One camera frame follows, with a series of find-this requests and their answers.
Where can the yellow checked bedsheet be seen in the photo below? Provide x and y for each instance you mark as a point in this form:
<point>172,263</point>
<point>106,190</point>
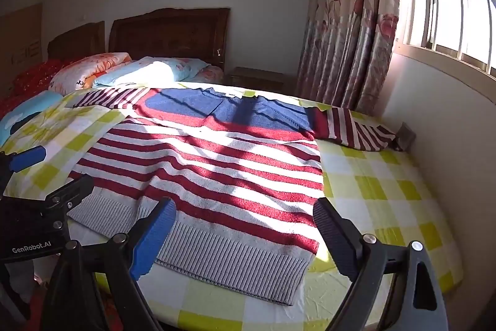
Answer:
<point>387,191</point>

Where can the pink floral curtain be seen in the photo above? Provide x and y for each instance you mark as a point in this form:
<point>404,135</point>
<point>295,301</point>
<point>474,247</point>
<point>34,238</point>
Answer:
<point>348,24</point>

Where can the red patterned quilt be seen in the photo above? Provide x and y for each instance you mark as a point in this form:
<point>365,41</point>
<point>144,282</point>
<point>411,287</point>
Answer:
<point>31,77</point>

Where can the small grey box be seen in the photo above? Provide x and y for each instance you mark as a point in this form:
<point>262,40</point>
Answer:
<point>405,137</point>

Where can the barred window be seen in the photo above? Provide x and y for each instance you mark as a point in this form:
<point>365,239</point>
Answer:
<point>445,5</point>

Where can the wooden nightstand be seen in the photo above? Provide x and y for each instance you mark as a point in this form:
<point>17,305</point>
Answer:
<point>255,79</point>

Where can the light blue pillow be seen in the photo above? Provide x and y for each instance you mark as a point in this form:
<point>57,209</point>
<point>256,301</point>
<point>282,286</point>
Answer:
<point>155,69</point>

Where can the red white striped sweater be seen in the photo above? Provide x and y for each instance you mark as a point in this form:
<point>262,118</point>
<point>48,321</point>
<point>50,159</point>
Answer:
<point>217,176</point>

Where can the large wooden headboard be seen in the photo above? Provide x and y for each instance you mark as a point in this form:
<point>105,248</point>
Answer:
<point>166,32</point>

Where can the small wooden headboard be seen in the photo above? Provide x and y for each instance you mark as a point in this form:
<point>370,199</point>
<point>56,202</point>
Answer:
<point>77,40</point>

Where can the blue cartoon blanket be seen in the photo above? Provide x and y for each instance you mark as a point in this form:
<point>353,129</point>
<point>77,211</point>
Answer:
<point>27,108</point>

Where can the cardboard box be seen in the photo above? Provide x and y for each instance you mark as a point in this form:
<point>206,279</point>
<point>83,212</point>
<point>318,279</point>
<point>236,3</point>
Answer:
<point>23,32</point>

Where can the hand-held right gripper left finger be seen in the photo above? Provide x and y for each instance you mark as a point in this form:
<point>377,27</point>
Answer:
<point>155,234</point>

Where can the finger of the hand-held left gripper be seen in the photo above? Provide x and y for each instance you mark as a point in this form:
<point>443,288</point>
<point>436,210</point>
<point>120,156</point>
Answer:
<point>27,159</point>
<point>71,193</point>

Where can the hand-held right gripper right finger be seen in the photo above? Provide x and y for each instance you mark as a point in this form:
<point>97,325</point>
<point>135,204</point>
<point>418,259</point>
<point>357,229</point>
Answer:
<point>333,238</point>

